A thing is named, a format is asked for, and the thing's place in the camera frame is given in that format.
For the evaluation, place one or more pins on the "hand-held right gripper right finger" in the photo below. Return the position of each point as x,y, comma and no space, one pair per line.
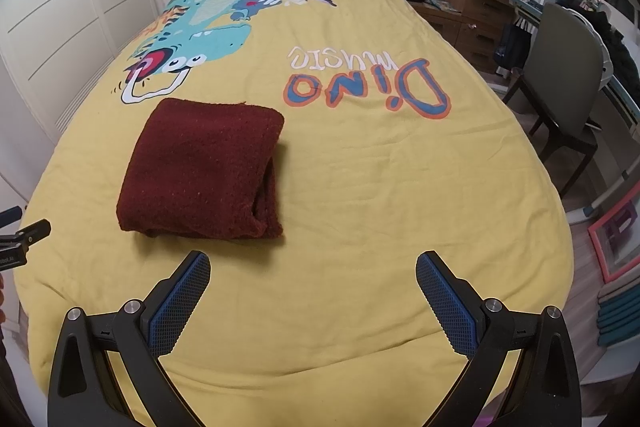
445,299

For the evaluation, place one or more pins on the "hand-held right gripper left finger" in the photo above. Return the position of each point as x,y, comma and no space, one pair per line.
180,302

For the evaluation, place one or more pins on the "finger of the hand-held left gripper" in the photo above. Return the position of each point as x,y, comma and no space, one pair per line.
32,231
11,215

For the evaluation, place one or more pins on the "maroon knitted sweater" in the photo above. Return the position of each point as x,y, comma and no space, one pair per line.
200,167

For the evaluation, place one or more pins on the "yellow printed blanket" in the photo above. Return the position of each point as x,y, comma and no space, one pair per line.
375,182

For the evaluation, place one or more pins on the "pink framed picture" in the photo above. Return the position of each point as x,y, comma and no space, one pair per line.
597,247

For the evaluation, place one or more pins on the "stack of teal boards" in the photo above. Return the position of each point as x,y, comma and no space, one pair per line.
620,312

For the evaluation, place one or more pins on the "white wardrobe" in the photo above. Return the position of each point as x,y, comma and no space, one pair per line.
60,22

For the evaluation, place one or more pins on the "dark bag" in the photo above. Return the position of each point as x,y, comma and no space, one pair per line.
510,52

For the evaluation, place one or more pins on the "grey chair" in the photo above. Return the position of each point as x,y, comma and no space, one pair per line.
560,57

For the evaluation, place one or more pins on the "wooden drawer unit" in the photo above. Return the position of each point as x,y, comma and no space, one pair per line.
480,17

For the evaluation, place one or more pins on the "black jacket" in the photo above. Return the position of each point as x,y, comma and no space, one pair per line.
617,52

